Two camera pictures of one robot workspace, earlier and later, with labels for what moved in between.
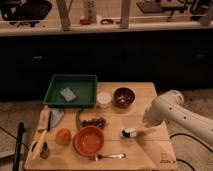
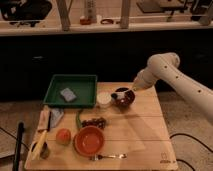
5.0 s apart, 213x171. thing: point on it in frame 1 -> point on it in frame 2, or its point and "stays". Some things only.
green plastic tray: (84, 88) stays
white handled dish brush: (128, 132) -> (118, 95)
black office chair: (25, 12) stays
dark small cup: (44, 153) stays
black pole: (21, 130) stays
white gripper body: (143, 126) -> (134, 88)
